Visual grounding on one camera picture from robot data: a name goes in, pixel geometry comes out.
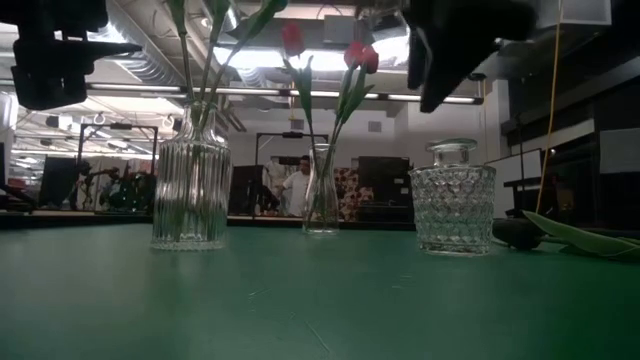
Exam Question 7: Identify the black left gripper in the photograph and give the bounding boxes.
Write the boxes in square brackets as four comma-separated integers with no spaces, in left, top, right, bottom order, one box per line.
[10,38,145,112]

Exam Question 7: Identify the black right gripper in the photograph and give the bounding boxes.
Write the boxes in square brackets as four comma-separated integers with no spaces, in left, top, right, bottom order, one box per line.
[399,0,539,115]

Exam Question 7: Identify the ribbed glass vase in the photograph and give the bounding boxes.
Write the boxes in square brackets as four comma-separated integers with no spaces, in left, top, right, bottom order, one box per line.
[150,102,234,251]

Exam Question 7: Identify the black tulip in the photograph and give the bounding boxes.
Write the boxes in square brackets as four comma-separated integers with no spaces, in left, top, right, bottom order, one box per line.
[492,209,640,264]

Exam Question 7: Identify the diamond-cut glass vase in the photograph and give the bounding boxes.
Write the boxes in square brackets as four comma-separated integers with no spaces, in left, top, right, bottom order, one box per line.
[408,138,498,258]

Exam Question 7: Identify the slim glass bottle vase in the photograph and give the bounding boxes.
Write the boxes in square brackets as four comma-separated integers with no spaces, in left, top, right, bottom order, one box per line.
[301,143,341,236]

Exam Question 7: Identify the black cabinet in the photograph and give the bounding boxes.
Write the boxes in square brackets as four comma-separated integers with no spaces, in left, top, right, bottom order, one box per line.
[357,155,414,224]

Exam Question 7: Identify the black monitor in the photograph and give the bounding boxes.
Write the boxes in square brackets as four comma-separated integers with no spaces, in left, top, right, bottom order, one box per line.
[39,155,80,207]

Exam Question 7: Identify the background black robot arms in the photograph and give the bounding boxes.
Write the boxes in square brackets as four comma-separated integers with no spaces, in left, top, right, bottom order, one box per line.
[72,159,156,212]

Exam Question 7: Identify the floral fabric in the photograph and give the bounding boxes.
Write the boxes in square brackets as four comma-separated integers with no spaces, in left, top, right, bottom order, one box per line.
[337,167,374,221]

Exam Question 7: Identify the overhead LED light bar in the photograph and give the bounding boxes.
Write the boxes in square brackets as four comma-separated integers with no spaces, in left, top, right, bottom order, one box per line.
[0,77,485,106]

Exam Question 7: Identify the person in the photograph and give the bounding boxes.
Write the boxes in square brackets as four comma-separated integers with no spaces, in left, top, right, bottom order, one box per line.
[277,154,314,218]

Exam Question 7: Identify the green table mat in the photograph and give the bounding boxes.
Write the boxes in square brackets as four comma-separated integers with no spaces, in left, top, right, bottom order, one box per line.
[0,222,640,360]

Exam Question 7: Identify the yellow hanging cable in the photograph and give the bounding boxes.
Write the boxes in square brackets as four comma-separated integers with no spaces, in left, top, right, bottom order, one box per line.
[534,0,564,214]

